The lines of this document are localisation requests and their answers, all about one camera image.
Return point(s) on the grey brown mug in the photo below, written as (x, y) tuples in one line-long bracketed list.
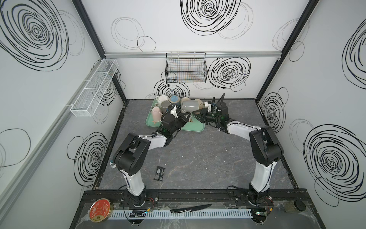
[(164, 106)]

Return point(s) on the blue mug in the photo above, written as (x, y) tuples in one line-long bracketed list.
[(174, 99)]

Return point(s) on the white mesh shelf basket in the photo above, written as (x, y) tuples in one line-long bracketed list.
[(91, 96)]

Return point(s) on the green floral tray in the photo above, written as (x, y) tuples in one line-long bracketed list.
[(193, 126)]

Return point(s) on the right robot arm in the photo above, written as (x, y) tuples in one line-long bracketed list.
[(266, 148)]

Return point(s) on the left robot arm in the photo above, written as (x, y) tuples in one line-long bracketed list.
[(131, 154)]

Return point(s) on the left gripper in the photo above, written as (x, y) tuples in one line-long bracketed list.
[(182, 119)]

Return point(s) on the black knife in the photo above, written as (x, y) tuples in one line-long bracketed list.
[(190, 209)]

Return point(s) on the white slotted cable duct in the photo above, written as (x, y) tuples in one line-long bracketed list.
[(166, 214)]

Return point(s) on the red round tin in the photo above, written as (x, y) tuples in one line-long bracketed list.
[(100, 210)]

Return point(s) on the pink mug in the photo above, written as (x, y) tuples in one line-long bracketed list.
[(156, 114)]

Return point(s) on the white mug at back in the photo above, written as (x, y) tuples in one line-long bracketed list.
[(161, 98)]

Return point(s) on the black wire basket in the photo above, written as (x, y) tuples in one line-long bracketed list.
[(186, 67)]

